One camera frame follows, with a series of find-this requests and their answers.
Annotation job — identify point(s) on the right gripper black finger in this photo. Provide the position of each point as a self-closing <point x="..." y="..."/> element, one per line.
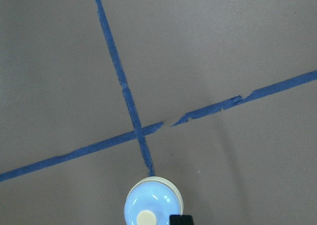
<point x="181" y="220"/>

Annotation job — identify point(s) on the light blue call bell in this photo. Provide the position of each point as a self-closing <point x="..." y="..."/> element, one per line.
<point x="151" y="201"/>

